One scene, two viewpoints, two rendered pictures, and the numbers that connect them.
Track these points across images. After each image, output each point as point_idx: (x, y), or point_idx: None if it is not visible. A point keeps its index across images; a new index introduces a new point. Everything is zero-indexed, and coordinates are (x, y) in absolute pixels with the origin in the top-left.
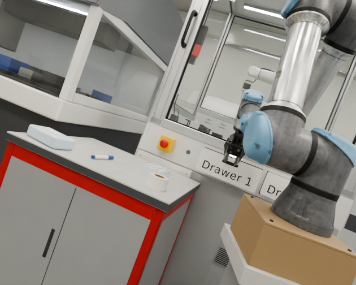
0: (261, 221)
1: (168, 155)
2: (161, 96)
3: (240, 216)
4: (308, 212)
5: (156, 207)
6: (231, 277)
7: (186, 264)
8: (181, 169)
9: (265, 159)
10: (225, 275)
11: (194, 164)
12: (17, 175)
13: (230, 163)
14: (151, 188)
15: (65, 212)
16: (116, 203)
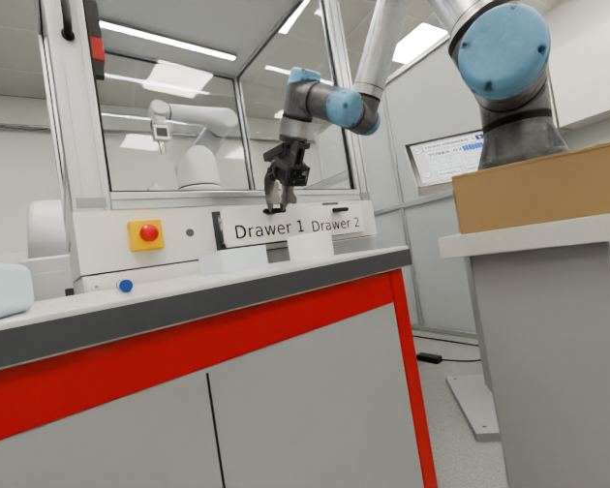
0: (600, 149)
1: (158, 256)
2: (74, 150)
3: (489, 199)
4: (561, 138)
5: (397, 266)
6: (519, 284)
7: None
8: (195, 266)
9: (535, 76)
10: (488, 297)
11: (209, 247)
12: None
13: (276, 210)
14: (325, 258)
15: (216, 477)
16: (330, 320)
